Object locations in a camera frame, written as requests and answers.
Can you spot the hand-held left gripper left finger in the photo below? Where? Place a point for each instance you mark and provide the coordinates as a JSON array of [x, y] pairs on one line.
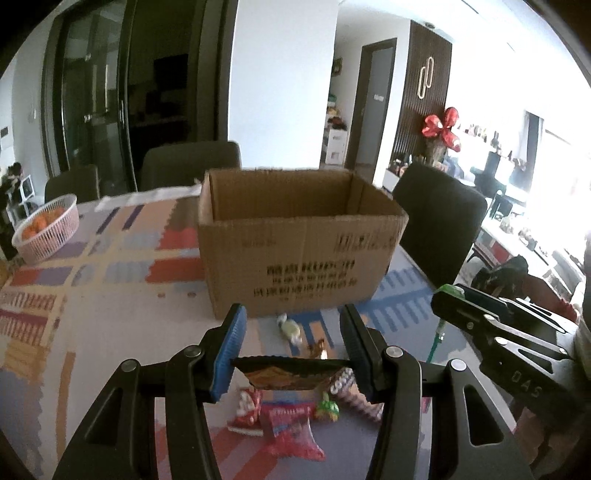
[[228, 351]]

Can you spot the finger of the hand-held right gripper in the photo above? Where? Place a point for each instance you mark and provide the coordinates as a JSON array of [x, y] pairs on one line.
[[461, 311], [482, 301]]

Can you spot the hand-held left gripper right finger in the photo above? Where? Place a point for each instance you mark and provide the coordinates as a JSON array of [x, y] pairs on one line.
[[356, 356]]

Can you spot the brown gold candy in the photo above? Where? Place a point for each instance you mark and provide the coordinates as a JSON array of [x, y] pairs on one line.
[[318, 348]]

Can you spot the dark brown snack packet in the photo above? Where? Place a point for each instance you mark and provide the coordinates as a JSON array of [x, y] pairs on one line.
[[288, 373]]

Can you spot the light green candy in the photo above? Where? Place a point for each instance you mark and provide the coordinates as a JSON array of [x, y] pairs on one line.
[[290, 328]]

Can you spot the cardboard box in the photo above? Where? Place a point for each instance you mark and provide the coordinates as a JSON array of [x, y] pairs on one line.
[[295, 258]]

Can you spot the black bag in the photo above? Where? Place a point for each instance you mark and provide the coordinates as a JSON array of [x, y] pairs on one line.
[[503, 274]]

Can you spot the patterned wafer snack packet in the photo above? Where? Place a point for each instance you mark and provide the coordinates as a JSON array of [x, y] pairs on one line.
[[353, 398]]

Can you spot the red white snack packet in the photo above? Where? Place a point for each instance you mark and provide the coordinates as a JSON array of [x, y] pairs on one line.
[[245, 411]]

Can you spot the dark dining chair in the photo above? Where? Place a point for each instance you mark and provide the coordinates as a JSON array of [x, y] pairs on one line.
[[438, 221], [71, 184], [189, 166]]

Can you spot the red snack packet blue label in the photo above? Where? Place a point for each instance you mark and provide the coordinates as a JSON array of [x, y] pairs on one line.
[[292, 431]]

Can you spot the colourful patterned tablecloth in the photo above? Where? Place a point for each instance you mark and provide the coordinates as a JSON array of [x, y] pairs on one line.
[[115, 300]]

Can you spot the red flower ornament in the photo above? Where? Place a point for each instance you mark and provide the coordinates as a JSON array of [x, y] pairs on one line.
[[443, 129]]

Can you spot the white drawer cabinet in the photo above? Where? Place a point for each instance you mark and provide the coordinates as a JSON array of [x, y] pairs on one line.
[[336, 147]]

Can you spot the pink plastic basket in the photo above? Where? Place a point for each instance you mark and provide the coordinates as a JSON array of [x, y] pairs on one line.
[[48, 240]]

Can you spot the dark interior door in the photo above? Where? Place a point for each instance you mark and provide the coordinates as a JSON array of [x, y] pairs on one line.
[[371, 106]]

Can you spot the pile of oranges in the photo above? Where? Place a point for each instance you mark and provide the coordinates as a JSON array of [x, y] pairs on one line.
[[41, 222]]

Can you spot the black framed glass door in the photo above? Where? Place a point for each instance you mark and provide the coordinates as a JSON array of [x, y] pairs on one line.
[[138, 92]]

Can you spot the dark slatted wall panel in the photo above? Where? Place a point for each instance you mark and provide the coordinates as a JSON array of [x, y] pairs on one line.
[[425, 55]]

